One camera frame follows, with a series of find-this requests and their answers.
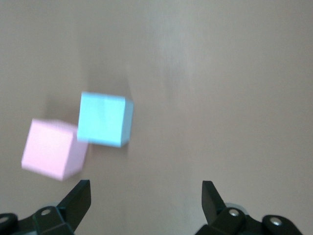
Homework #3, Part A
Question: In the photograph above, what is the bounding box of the blue foam cube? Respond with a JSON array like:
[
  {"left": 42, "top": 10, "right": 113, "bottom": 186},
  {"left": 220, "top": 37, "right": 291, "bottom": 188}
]
[{"left": 76, "top": 91, "right": 134, "bottom": 148}]

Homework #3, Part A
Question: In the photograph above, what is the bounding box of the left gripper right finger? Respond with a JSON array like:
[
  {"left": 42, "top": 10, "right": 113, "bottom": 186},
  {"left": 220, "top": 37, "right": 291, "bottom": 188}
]
[{"left": 195, "top": 180, "right": 303, "bottom": 235}]

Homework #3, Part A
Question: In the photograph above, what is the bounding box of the pink foam cube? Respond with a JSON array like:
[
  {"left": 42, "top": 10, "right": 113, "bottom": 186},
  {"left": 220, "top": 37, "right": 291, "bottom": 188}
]
[{"left": 21, "top": 118, "right": 89, "bottom": 182}]

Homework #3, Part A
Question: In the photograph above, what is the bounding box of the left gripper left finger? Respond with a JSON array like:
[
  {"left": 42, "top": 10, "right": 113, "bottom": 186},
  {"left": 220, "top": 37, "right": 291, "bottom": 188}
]
[{"left": 0, "top": 179, "right": 92, "bottom": 235}]

